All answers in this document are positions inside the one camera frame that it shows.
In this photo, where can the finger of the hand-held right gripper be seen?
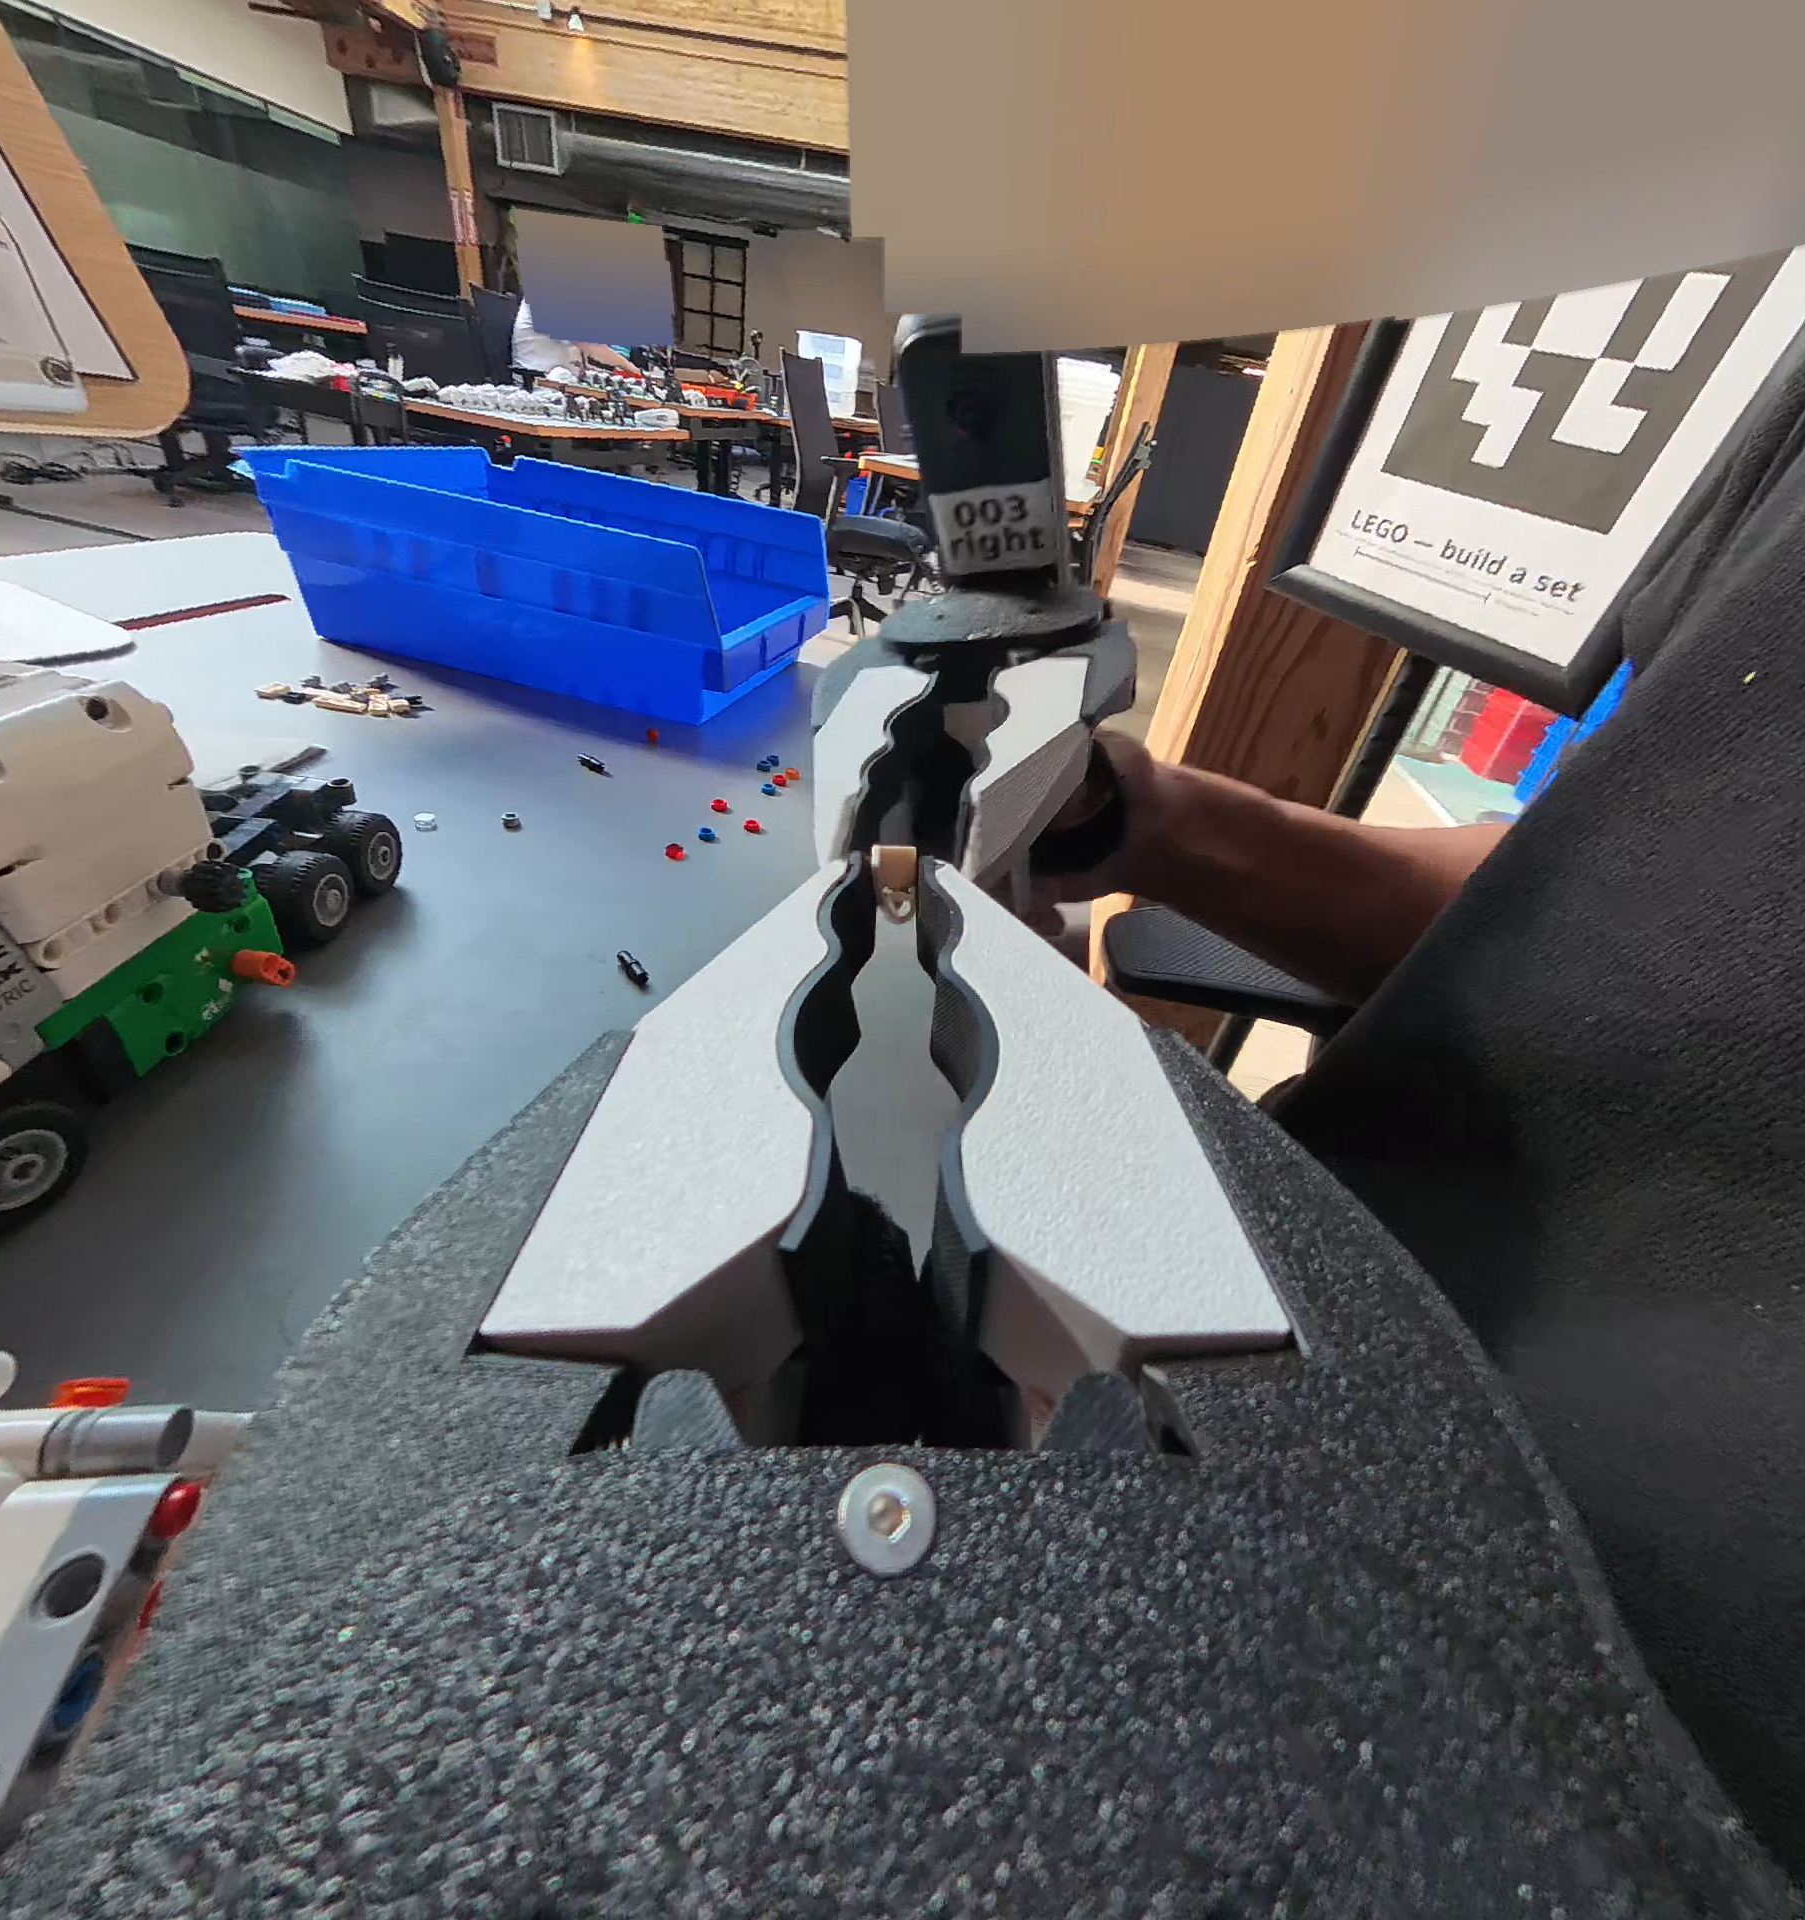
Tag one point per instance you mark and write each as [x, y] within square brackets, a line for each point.
[1030, 767]
[843, 749]

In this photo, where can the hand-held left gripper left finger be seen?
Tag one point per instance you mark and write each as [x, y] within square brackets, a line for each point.
[662, 1187]

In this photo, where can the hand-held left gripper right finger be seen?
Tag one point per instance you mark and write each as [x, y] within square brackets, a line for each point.
[1112, 1187]

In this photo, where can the white lego beam piece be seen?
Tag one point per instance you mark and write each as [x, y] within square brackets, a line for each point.
[893, 875]

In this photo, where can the white lego truck container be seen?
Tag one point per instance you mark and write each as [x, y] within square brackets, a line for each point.
[31, 1529]

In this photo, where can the person's right forearm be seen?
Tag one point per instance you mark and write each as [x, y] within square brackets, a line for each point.
[1291, 884]

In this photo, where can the scattered coloured round lego studs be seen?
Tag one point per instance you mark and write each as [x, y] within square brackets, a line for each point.
[674, 852]

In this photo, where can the pile of tan lego pieces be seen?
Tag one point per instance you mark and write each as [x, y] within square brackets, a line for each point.
[340, 695]

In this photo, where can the white green lego truck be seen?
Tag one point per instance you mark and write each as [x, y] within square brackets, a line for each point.
[62, 810]

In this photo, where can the lego instruction booklet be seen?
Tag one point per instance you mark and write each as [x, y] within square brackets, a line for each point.
[3, 271]

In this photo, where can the person's right hand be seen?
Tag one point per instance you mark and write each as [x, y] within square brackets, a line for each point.
[1143, 842]

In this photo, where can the black office chair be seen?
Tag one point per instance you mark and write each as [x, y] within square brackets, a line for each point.
[423, 323]
[857, 495]
[189, 361]

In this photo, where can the black mesh chair armrest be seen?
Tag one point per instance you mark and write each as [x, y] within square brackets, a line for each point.
[1217, 968]

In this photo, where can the blue plastic bin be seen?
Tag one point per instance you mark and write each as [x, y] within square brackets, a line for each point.
[542, 600]

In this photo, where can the cluttered wooden table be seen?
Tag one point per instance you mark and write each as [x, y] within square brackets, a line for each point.
[573, 413]

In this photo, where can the red plastic crate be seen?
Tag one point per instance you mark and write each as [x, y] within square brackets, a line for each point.
[1495, 729]

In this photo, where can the black framed marker sign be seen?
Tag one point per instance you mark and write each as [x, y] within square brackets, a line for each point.
[1533, 389]

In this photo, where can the wooden booklet stand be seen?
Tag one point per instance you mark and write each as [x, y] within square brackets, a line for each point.
[106, 271]

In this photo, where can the metal air duct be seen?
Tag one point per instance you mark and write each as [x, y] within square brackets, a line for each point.
[692, 166]

